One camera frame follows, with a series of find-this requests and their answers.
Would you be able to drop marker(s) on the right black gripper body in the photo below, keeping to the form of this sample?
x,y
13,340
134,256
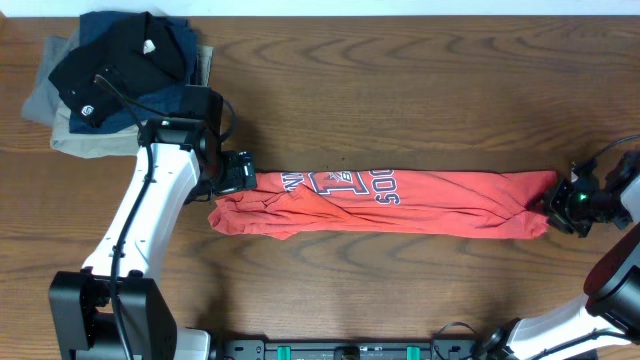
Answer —
x,y
580,212

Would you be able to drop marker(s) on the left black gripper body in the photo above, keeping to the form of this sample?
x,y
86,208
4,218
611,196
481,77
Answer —
x,y
229,173

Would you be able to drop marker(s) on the red soccer t-shirt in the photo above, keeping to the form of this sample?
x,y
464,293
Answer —
x,y
477,205

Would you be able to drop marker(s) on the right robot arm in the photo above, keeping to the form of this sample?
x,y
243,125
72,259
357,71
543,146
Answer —
x,y
607,313

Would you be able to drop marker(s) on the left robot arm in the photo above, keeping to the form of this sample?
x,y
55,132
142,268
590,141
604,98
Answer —
x,y
112,308

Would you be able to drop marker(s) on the khaki folded garment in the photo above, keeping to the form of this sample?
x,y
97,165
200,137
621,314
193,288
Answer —
x,y
121,143

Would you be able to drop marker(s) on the navy folded shirt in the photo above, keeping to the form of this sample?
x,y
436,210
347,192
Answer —
x,y
165,95

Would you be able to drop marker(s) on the black folded polo shirt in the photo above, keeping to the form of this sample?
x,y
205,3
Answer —
x,y
115,70

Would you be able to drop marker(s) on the grey folded garment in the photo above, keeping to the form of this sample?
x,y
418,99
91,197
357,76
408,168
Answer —
x,y
41,105

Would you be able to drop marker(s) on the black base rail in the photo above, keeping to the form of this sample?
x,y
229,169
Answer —
x,y
255,349

